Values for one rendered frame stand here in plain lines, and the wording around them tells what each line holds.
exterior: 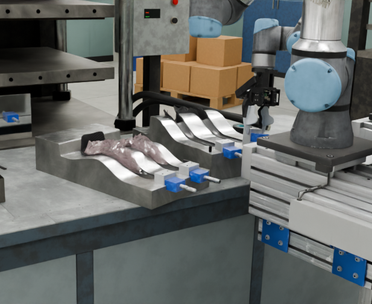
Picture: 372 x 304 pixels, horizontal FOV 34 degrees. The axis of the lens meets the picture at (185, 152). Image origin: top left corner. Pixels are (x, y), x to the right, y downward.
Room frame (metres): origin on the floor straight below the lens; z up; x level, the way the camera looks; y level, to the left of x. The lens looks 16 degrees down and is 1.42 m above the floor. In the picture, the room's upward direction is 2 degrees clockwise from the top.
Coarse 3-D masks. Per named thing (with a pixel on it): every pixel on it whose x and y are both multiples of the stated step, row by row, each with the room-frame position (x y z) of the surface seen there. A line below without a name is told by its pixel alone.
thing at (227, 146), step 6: (216, 144) 1.86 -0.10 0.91; (222, 144) 1.83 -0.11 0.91; (228, 144) 1.85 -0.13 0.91; (234, 144) 1.86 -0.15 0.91; (222, 150) 1.83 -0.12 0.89; (228, 150) 1.81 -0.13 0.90; (234, 150) 1.81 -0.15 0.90; (240, 150) 1.82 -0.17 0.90; (228, 156) 1.81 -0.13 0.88; (234, 156) 1.81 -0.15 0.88; (240, 156) 1.79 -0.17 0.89
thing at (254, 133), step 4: (244, 128) 1.92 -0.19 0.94; (252, 128) 1.91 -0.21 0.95; (256, 128) 1.92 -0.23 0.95; (244, 132) 1.92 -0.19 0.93; (252, 132) 1.90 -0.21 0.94; (256, 132) 1.91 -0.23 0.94; (260, 132) 1.92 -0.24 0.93; (244, 136) 1.92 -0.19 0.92; (248, 136) 1.90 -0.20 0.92; (252, 136) 1.89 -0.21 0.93; (256, 136) 1.87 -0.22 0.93; (260, 136) 1.87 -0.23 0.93; (244, 140) 1.91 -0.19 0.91; (248, 140) 1.90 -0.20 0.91; (252, 140) 1.89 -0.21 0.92; (256, 140) 1.87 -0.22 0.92; (244, 144) 1.91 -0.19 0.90
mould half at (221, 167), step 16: (208, 112) 2.19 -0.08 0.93; (144, 128) 2.21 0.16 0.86; (160, 128) 2.05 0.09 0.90; (176, 128) 2.04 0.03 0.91; (192, 128) 2.06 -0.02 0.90; (224, 128) 2.12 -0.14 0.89; (176, 144) 1.97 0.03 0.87; (192, 144) 1.92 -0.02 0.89; (240, 144) 1.93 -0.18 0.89; (192, 160) 1.88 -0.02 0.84; (208, 160) 1.81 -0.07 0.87; (224, 160) 1.83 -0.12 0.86; (240, 160) 1.87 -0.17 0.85; (224, 176) 1.83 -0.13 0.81
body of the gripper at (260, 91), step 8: (256, 72) 1.94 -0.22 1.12; (264, 72) 1.91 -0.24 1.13; (272, 72) 1.90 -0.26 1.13; (264, 80) 1.90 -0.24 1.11; (272, 80) 1.90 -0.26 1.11; (248, 88) 1.94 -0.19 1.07; (256, 88) 1.90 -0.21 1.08; (264, 88) 1.87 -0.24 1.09; (272, 88) 1.89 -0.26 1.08; (256, 96) 1.91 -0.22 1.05; (264, 96) 1.89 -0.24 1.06; (272, 96) 1.89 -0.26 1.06; (264, 104) 1.89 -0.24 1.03; (272, 104) 1.89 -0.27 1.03
